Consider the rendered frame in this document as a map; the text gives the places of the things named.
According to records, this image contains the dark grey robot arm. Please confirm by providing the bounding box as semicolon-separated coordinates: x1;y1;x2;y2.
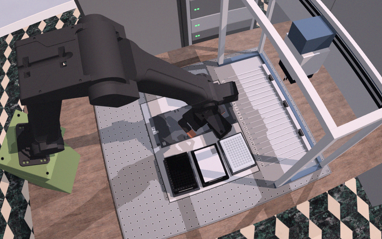
15;14;239;167

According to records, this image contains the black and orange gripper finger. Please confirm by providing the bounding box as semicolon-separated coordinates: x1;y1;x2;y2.
187;129;196;138

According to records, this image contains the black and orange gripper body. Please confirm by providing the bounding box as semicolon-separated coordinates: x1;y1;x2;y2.
178;105;225;133

